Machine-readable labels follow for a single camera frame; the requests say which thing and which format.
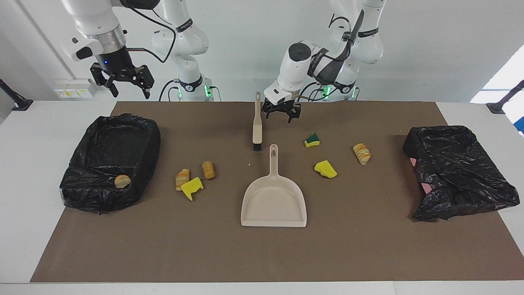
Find beige hand brush black bristles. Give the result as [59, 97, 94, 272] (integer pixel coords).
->
[252, 91, 263, 152]

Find striped croissant bread piece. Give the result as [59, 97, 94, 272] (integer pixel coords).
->
[352, 143, 372, 166]
[175, 168, 190, 191]

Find beige plastic dustpan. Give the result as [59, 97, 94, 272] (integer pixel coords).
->
[241, 144, 307, 228]

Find black bag lined bin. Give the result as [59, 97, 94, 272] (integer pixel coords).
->
[59, 114, 161, 214]

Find pink plastic bin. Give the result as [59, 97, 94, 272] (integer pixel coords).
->
[410, 157, 433, 195]

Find crumpled black trash bag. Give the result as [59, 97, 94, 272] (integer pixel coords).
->
[402, 125, 520, 222]

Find black stand foot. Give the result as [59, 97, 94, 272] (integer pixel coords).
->
[0, 79, 34, 111]
[486, 80, 524, 115]

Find brown table mat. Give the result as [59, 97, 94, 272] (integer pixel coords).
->
[31, 102, 524, 283]

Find black base cable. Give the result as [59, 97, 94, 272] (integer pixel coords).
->
[158, 79, 181, 102]

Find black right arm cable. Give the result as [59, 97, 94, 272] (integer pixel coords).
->
[121, 0, 177, 64]

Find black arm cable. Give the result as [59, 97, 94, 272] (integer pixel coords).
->
[298, 9, 366, 103]
[121, 0, 177, 64]

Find white wall socket box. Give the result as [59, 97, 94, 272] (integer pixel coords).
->
[54, 79, 97, 99]

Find white wall cable duct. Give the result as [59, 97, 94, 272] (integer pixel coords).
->
[16, 0, 78, 80]

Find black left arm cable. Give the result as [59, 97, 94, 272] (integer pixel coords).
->
[298, 9, 366, 103]

